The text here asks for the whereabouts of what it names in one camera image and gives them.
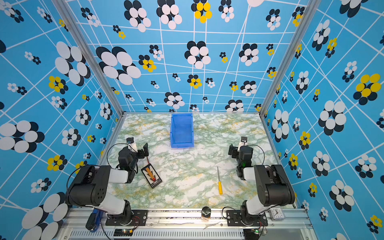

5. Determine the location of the yellow handled screwdriver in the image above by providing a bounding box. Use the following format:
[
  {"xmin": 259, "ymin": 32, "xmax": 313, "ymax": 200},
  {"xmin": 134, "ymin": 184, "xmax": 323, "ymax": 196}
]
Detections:
[{"xmin": 217, "ymin": 167, "xmax": 223, "ymax": 195}]

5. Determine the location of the small white clock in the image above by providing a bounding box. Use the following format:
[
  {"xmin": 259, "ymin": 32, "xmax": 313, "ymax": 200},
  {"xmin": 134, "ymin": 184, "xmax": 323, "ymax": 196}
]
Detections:
[{"xmin": 269, "ymin": 208, "xmax": 285, "ymax": 221}]

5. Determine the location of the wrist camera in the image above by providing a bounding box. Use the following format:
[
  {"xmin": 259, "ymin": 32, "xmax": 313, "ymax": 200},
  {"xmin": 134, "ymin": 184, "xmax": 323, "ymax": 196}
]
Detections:
[
  {"xmin": 238, "ymin": 137, "xmax": 248, "ymax": 152},
  {"xmin": 126, "ymin": 137, "xmax": 138, "ymax": 153}
]

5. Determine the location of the small black round knob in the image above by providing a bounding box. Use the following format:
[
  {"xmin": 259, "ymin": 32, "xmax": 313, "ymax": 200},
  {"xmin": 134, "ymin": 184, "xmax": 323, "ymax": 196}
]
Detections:
[{"xmin": 201, "ymin": 206, "xmax": 212, "ymax": 220}]

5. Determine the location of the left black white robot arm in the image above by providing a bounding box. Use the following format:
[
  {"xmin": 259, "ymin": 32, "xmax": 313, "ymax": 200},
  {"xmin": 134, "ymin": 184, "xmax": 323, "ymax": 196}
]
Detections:
[{"xmin": 66, "ymin": 144, "xmax": 149, "ymax": 226}]

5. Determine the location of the aluminium front frame rail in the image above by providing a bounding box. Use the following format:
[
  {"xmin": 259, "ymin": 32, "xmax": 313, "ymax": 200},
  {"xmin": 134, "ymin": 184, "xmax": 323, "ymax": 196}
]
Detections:
[{"xmin": 57, "ymin": 209, "xmax": 317, "ymax": 240}]

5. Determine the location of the black battery charger box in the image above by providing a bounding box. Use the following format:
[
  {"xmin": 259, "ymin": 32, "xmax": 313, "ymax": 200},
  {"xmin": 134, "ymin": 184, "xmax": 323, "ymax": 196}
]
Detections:
[{"xmin": 141, "ymin": 164, "xmax": 163, "ymax": 189}]

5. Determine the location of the blue plastic storage bin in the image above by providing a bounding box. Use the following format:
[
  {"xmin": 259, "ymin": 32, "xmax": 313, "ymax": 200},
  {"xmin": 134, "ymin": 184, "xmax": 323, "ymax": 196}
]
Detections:
[{"xmin": 170, "ymin": 113, "xmax": 194, "ymax": 149}]

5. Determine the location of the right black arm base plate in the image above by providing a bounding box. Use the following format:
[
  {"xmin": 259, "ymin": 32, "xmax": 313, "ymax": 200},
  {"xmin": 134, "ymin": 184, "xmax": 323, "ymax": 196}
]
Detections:
[{"xmin": 224, "ymin": 210, "xmax": 268, "ymax": 228}]

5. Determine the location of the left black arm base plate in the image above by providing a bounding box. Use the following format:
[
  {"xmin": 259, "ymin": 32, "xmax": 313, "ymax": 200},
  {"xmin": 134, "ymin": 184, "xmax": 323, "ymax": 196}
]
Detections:
[{"xmin": 106, "ymin": 210, "xmax": 148, "ymax": 227}]

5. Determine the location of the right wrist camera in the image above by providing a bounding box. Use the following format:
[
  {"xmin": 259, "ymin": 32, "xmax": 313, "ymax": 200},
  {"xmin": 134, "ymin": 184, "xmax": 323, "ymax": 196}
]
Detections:
[{"xmin": 238, "ymin": 137, "xmax": 248, "ymax": 152}]

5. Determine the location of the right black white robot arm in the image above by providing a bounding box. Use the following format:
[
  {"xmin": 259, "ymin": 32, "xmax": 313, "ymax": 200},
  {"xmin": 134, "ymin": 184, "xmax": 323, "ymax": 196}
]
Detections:
[{"xmin": 228, "ymin": 145, "xmax": 295, "ymax": 226}]

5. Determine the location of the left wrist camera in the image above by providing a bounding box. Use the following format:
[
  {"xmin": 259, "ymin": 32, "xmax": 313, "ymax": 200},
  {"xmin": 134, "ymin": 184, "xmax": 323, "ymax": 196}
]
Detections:
[{"xmin": 126, "ymin": 137, "xmax": 138, "ymax": 153}]

